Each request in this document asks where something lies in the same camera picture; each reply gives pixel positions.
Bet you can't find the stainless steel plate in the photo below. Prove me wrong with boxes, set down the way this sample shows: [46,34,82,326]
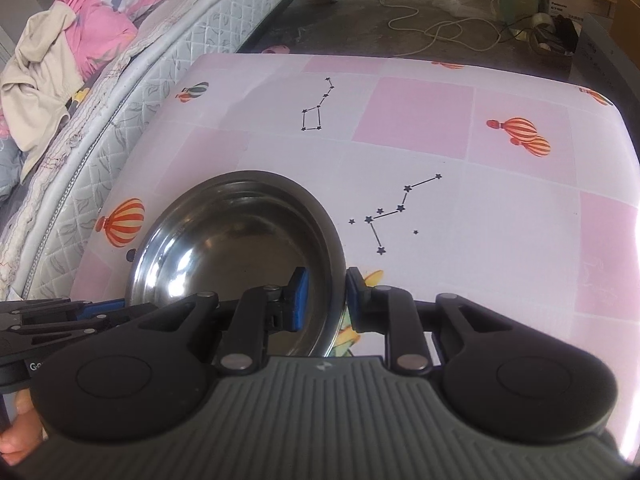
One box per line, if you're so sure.
[125,171,347,358]

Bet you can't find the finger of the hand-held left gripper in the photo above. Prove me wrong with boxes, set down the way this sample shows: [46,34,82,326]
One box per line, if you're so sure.
[0,298,128,321]
[0,305,168,350]

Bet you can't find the green paper bag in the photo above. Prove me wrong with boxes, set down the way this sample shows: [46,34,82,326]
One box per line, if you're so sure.
[496,0,543,36]

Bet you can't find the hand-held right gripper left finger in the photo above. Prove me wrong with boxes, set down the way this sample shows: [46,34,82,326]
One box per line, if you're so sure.
[135,266,311,376]

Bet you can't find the open brown cardboard box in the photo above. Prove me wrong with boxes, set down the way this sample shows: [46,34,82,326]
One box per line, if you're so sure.
[612,0,640,66]

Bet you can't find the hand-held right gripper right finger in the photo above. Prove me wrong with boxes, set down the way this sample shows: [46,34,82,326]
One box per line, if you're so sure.
[346,266,506,376]

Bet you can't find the pink patterned blanket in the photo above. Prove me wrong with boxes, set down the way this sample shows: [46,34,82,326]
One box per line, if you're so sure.
[57,0,201,81]

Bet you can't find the person's left hand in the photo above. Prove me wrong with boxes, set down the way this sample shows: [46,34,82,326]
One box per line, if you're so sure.
[0,392,47,467]

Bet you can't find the clear tape roll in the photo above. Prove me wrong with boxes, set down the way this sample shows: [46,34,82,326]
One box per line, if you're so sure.
[529,11,555,37]

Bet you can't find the white quilted mattress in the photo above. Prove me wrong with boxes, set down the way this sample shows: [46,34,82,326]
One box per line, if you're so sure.
[0,0,321,306]

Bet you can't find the beige cloth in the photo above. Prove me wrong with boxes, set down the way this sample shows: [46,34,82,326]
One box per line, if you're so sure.
[0,2,86,181]

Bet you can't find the pink printed tablecloth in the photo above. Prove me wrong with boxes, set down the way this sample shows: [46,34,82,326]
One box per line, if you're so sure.
[70,52,640,461]

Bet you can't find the white cable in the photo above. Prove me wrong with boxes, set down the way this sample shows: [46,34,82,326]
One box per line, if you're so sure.
[367,0,508,58]

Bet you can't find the dark bed frame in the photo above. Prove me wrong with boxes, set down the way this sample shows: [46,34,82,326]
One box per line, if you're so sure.
[235,0,326,53]

